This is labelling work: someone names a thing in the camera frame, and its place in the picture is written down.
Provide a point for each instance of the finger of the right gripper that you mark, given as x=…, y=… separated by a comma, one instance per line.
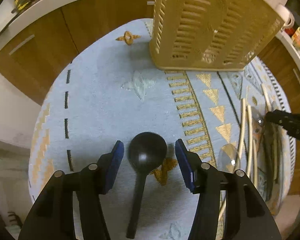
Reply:
x=289, y=121

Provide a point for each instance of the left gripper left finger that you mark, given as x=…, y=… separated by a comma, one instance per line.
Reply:
x=51, y=216

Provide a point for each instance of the black plastic ladle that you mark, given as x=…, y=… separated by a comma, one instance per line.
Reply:
x=146, y=152

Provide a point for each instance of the white electric kettle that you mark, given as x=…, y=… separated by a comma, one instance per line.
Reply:
x=286, y=15

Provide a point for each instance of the yellow oil bottle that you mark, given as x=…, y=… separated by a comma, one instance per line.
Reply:
x=296, y=39

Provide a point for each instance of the blue patterned table mat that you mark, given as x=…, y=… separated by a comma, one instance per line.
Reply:
x=112, y=91

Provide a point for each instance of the wooden kitchen cabinets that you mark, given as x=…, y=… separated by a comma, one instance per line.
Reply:
x=35, y=57

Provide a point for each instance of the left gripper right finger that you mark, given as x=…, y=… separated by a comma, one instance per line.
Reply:
x=246, y=216

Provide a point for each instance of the cream chopstick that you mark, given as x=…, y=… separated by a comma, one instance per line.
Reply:
x=255, y=167
x=242, y=134
x=250, y=141

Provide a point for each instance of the beige plastic utensil basket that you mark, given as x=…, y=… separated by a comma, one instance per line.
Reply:
x=212, y=35

